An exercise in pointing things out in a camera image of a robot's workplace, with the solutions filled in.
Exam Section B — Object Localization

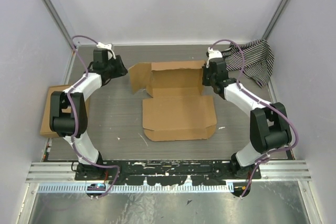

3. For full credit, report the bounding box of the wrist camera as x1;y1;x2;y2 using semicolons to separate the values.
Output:
93;42;116;63
206;47;223;68

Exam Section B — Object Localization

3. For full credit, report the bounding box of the slotted cable duct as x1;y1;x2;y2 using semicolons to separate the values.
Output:
37;182;234;194

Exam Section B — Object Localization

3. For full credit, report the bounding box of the right aluminium corner post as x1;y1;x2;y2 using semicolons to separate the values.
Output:
262;0;290;40

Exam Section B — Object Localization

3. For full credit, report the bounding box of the brown cardboard box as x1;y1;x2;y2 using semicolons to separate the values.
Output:
129;60;217;142
40;85;89;138

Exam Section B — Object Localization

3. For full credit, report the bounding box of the striped cloth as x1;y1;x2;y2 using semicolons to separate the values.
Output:
222;39;275;88

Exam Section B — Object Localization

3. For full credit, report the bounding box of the aluminium corner post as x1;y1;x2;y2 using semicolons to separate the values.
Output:
42;0;74;49
262;0;290;40

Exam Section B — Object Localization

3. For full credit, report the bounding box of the aluminium front rail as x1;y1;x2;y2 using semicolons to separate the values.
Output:
26;159;311;185

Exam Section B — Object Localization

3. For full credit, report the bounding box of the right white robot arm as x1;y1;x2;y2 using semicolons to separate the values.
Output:
202;58;292;179

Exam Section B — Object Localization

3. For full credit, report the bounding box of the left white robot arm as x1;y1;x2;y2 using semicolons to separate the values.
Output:
49;50;128;180

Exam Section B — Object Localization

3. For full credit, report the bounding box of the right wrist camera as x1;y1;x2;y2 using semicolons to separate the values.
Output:
206;47;223;68

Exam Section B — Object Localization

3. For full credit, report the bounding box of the left aluminium corner post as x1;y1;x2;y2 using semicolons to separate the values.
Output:
42;0;74;49

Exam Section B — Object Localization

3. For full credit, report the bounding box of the folded brown cardboard box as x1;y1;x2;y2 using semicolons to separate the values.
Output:
40;85;89;138

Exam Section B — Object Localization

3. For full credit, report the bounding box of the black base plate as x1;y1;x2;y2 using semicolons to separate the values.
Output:
74;159;263;182

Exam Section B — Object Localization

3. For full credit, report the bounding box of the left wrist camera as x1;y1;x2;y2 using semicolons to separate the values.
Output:
93;42;116;63

